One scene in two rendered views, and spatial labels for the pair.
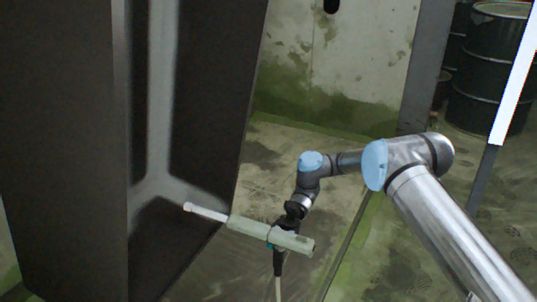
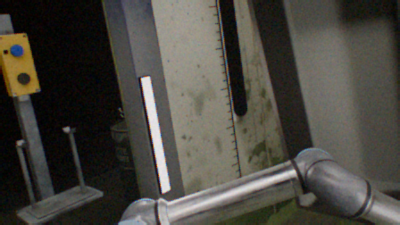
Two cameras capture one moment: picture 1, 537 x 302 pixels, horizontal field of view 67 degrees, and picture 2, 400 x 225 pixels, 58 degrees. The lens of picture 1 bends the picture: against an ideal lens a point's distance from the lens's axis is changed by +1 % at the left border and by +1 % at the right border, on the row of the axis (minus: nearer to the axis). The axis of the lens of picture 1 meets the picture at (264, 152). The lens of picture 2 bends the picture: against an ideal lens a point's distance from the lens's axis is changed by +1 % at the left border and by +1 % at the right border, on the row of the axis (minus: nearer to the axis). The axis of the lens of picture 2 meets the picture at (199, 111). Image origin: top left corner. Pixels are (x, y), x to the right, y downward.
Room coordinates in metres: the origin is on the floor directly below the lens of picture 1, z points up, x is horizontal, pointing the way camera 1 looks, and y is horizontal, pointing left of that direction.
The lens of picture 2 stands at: (0.86, -1.44, 1.40)
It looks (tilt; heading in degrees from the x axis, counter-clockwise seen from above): 11 degrees down; 110
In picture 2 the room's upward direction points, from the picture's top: 9 degrees counter-clockwise
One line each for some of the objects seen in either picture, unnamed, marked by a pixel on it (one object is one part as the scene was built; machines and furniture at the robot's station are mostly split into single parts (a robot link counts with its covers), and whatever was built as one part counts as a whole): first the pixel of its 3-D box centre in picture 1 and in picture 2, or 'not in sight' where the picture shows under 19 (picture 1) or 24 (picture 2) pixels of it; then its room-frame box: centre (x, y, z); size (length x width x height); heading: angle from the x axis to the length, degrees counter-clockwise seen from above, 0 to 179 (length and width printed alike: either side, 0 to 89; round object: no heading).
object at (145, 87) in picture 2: not in sight; (154, 136); (0.00, 0.18, 0.96); 0.06 x 0.02 x 0.63; 63
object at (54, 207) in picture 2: not in sight; (53, 169); (-0.31, -0.23, 0.95); 0.26 x 0.15 x 0.32; 63
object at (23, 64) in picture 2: not in sight; (17, 65); (-0.40, -0.19, 1.42); 0.12 x 0.06 x 0.26; 63
